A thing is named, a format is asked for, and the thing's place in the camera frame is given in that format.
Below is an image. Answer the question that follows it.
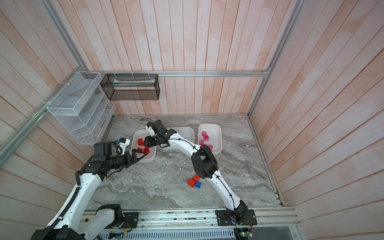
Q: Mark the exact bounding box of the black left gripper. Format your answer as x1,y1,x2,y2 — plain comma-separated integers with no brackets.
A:
106,148,147,170

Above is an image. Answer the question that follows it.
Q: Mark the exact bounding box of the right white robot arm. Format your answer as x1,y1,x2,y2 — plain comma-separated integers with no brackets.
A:
144,120,248,225

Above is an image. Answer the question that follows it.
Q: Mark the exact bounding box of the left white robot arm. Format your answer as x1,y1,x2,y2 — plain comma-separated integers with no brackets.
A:
31,138,148,240

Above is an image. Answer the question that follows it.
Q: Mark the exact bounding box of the left white plastic bin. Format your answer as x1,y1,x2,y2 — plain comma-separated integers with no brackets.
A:
130,130,156,164

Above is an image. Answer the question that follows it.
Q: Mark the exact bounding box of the white plastic bin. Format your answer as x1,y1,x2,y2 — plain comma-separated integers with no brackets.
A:
198,124,223,156
167,127,195,143
130,130,156,164

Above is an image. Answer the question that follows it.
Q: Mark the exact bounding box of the middle white plastic bin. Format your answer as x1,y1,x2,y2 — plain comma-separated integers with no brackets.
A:
167,127,195,143

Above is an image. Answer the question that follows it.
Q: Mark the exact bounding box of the right white plastic bin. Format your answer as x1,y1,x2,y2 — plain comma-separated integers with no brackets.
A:
198,124,223,156

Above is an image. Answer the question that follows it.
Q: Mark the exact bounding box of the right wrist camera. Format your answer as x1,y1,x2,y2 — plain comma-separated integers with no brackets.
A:
146,126,156,137

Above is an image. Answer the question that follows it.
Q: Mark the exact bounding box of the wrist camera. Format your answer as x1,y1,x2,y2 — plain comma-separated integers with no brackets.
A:
116,138,131,153
146,126,156,137

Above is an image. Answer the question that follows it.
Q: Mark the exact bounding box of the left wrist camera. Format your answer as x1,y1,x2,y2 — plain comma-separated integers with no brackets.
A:
116,138,131,153

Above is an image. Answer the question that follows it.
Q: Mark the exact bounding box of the black wire mesh basket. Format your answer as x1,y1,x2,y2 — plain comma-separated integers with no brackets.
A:
101,73,161,101

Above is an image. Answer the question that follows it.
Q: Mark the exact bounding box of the white wire mesh shelf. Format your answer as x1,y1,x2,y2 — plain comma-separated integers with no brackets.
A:
47,72,116,145

